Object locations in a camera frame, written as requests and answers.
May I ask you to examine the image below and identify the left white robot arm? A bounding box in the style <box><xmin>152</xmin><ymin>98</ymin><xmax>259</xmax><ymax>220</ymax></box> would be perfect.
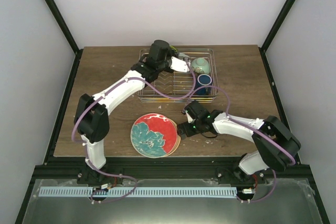
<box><xmin>71</xmin><ymin>40</ymin><xmax>178</xmax><ymax>184</ymax></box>

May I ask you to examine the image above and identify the right black frame post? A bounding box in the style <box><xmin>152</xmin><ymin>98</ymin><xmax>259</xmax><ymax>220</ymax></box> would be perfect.
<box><xmin>259</xmin><ymin>0</ymin><xmax>312</xmax><ymax>51</ymax></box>

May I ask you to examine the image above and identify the left black frame post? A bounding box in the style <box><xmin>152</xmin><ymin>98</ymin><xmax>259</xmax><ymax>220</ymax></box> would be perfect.
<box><xmin>28</xmin><ymin>0</ymin><xmax>80</xmax><ymax>55</ymax></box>

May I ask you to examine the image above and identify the black frame post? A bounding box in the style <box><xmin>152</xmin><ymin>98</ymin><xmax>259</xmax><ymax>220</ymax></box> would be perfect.
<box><xmin>28</xmin><ymin>0</ymin><xmax>80</xmax><ymax>55</ymax></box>
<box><xmin>259</xmin><ymin>0</ymin><xmax>312</xmax><ymax>51</ymax></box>

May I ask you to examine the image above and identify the light blue slotted cable duct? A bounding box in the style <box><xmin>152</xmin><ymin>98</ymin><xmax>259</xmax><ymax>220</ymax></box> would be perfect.
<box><xmin>38</xmin><ymin>186</ymin><xmax>237</xmax><ymax>198</ymax></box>

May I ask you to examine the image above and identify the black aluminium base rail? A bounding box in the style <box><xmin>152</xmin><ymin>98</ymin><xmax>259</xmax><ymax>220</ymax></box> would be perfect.
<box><xmin>34</xmin><ymin>157</ymin><xmax>312</xmax><ymax>187</ymax></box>

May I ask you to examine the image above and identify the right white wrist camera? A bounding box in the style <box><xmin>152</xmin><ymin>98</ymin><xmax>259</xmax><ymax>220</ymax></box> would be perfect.
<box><xmin>181</xmin><ymin>110</ymin><xmax>194</xmax><ymax>123</ymax></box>

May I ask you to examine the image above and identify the pale green ceramic bowl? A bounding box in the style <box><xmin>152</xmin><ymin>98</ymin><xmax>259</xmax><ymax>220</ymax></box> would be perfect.
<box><xmin>191</xmin><ymin>58</ymin><xmax>211</xmax><ymax>75</ymax></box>

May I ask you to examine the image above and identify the dark blue mug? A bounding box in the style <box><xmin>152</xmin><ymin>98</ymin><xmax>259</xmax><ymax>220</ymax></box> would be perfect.
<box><xmin>195</xmin><ymin>74</ymin><xmax>213</xmax><ymax>95</ymax></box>

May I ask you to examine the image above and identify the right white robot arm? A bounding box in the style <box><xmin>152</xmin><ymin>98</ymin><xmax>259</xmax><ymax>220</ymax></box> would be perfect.
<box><xmin>177</xmin><ymin>101</ymin><xmax>301</xmax><ymax>184</ymax></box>

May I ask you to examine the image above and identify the red rimmed plate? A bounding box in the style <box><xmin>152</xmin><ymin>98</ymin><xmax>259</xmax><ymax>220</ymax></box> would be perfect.
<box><xmin>130</xmin><ymin>113</ymin><xmax>181</xmax><ymax>158</ymax></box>

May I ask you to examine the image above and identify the wire dish rack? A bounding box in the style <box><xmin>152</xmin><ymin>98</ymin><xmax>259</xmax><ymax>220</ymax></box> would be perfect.
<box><xmin>136</xmin><ymin>47</ymin><xmax>218</xmax><ymax>103</ymax></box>

